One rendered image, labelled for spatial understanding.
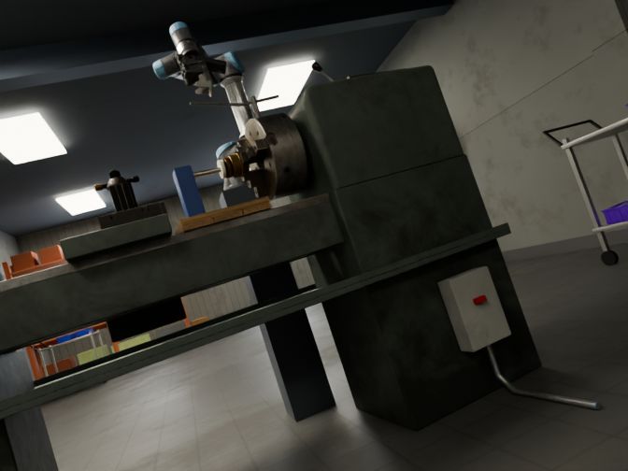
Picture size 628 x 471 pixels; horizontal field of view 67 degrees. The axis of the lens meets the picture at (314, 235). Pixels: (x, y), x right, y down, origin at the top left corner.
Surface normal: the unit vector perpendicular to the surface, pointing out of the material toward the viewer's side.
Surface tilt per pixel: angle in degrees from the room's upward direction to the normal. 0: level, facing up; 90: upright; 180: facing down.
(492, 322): 90
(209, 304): 90
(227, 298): 90
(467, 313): 90
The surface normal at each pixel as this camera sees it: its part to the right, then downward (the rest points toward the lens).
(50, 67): 0.26, -0.15
